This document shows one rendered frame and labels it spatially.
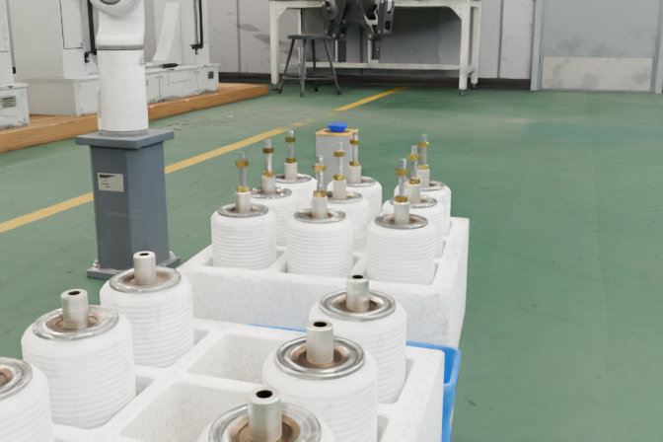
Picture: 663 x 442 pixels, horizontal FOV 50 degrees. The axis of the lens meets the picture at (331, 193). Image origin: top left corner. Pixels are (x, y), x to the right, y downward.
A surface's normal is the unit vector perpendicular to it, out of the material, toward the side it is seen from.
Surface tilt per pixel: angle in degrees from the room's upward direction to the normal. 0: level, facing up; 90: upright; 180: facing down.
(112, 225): 90
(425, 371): 0
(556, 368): 0
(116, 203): 85
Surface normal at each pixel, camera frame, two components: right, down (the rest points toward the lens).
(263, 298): -0.25, 0.22
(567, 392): 0.00, -0.97
